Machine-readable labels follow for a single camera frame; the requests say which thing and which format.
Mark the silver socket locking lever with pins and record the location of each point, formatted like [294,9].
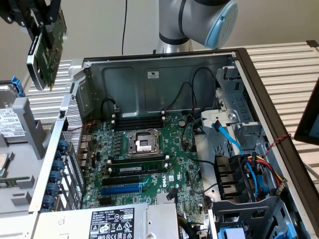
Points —
[143,130]

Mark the silver coin battery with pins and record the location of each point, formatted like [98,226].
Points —
[182,122]

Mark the blue disk rail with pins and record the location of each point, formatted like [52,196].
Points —
[17,87]

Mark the short black expansion slot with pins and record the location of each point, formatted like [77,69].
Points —
[105,201]

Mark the long black expansion slot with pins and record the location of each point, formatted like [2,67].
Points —
[120,181]

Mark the silver chipset heatsink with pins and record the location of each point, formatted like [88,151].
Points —
[164,198]

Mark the blue card retention clip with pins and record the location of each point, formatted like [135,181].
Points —
[55,176]
[52,188]
[59,155]
[48,201]
[57,165]
[62,145]

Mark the black plastic fan duct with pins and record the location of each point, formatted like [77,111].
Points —
[228,176]

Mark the green graphics card black shroud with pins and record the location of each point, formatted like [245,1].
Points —
[59,43]

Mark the black power plug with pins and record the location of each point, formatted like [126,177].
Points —
[281,186]

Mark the black screen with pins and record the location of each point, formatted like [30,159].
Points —
[309,119]

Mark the dark block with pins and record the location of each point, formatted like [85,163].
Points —
[312,42]

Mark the blue plastic drive caddy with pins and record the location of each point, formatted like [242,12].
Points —
[231,234]

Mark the white case sticker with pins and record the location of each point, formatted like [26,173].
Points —
[152,74]

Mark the silver network port block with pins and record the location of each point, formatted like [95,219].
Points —
[84,142]

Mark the silver disk bay bracket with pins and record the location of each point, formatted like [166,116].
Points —
[219,118]

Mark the grey power supply with label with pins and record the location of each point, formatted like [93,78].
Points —
[112,221]

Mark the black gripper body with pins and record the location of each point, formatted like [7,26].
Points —
[25,5]

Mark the blue expansion slot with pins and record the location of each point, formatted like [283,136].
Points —
[120,191]

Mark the silver CPU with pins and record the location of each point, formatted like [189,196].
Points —
[3,164]

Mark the green RAM stick white label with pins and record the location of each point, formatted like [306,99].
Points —
[149,169]

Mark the silver hard disk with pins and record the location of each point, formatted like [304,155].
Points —
[7,119]

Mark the black intrusion switch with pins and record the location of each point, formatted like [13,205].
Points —
[62,114]

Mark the silver CPU socket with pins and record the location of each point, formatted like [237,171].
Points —
[143,144]

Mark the grey open PC case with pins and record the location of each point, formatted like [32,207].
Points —
[129,84]

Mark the silver USB port block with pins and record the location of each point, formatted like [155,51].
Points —
[83,155]
[82,164]

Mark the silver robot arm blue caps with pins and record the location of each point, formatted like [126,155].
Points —
[179,20]

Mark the green motherboard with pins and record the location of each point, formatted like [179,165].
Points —
[174,152]

